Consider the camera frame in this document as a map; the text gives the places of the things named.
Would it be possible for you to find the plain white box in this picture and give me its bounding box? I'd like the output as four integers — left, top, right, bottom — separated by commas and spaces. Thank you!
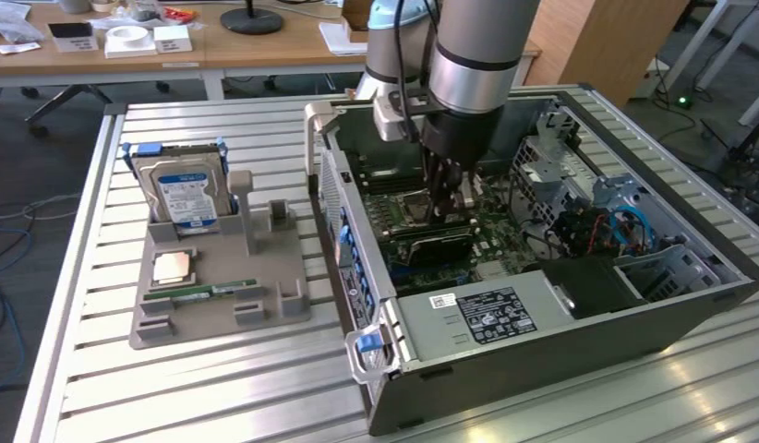
152, 25, 194, 54

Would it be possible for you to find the grey plastic parts rack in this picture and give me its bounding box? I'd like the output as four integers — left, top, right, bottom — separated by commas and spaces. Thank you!
128, 169, 314, 351

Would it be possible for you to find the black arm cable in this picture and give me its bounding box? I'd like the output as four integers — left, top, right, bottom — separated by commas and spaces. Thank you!
394, 0, 438, 142

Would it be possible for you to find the wooden office desk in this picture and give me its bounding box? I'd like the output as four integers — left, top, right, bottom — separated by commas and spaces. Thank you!
203, 0, 542, 101
0, 2, 207, 89

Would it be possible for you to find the white desk frame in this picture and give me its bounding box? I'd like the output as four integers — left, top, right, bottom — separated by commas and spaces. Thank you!
662, 0, 759, 126

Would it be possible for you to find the green motherboard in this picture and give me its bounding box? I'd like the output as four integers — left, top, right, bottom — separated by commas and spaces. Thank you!
354, 165, 544, 299

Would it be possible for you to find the perforated metal disk bay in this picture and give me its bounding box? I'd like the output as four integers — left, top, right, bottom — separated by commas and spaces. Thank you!
511, 133, 604, 223

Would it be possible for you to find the white control box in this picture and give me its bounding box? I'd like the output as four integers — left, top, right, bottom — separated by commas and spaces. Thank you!
640, 59, 671, 101

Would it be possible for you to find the clear plastic bag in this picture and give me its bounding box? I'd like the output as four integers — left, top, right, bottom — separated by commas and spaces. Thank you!
0, 11, 47, 45

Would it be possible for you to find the slanted metal disk bay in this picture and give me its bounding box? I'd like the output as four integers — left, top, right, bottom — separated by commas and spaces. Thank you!
612, 244, 726, 301

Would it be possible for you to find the silver power supply unit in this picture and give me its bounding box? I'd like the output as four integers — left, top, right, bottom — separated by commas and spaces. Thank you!
396, 269, 578, 364

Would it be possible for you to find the thin red wire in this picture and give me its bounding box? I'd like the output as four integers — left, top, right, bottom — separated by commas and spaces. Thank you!
590, 215, 610, 251

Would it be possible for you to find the blue data wire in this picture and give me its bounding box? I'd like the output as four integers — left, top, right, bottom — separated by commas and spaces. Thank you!
606, 207, 658, 255

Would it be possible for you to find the loose green RAM stick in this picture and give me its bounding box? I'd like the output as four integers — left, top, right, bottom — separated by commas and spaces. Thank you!
144, 277, 260, 302

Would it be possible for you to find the wooden cabinet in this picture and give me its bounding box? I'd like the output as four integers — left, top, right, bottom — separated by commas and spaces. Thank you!
520, 0, 693, 107

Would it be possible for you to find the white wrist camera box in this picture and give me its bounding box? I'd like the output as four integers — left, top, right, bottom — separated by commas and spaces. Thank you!
372, 90, 430, 143

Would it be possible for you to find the open dark grey PC case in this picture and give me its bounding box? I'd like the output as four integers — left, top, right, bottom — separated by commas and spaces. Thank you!
304, 90, 759, 437

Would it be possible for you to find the CPU socket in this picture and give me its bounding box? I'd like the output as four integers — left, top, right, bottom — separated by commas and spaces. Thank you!
396, 188, 431, 228

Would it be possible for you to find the CPU chip with copper lid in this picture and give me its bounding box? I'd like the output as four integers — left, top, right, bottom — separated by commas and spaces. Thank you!
151, 251, 198, 286

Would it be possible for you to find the white paper stack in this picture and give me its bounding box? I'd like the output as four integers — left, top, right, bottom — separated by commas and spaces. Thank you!
316, 20, 370, 56

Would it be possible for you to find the black wheeled chair base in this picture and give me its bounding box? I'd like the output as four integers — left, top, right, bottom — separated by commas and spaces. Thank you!
22, 80, 171, 138

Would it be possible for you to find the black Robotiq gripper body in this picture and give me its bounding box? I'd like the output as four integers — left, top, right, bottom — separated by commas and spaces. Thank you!
419, 108, 499, 168

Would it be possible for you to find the blue floor cable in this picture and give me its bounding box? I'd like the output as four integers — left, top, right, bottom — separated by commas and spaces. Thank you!
0, 221, 34, 398

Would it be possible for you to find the white floor cable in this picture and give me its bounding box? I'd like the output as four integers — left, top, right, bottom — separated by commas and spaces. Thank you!
0, 193, 79, 222

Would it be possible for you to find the black power wire bundle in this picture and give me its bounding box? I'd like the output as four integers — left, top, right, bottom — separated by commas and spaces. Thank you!
551, 207, 612, 257

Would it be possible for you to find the graphics card with metal bracket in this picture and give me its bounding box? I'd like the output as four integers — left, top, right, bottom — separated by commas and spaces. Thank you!
391, 225, 476, 268

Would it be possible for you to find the white box with black top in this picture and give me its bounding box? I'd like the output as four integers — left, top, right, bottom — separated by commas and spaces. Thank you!
48, 21, 100, 54

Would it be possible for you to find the installed green RAM stick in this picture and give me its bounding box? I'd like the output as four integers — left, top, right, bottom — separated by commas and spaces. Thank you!
384, 220, 479, 240

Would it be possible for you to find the black round lamp base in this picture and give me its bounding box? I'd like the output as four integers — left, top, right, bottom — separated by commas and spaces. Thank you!
219, 0, 286, 36

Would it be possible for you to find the hard disk in blue caddy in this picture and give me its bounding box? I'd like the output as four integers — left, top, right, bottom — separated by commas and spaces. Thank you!
122, 137, 235, 237

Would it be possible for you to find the black plastic air shroud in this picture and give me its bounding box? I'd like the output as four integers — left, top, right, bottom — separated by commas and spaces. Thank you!
539, 256, 651, 321

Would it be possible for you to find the brown cardboard box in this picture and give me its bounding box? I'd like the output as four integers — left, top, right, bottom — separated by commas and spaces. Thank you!
342, 0, 372, 33

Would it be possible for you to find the white tape roll block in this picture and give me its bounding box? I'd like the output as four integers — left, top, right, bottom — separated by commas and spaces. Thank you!
103, 25, 159, 60

